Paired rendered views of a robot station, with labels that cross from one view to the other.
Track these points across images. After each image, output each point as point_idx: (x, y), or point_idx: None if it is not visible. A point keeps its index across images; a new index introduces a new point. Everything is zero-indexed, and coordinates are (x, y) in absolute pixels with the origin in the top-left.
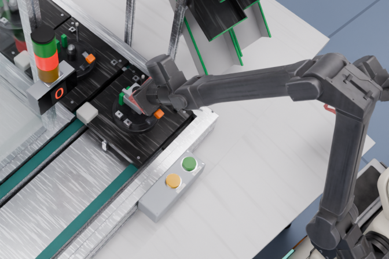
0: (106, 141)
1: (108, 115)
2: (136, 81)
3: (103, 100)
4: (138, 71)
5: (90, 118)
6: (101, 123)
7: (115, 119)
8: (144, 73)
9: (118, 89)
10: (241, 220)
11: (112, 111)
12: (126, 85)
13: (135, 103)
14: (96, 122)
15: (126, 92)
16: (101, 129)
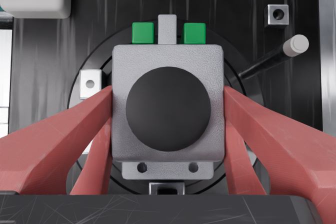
0: (5, 118)
1: (89, 49)
2: (269, 25)
3: None
4: (305, 2)
5: (14, 9)
6: (45, 52)
7: (75, 85)
8: (317, 24)
9: (196, 3)
10: None
11: (95, 51)
12: (229, 11)
13: (89, 162)
14: (35, 38)
15: (117, 52)
16: (27, 68)
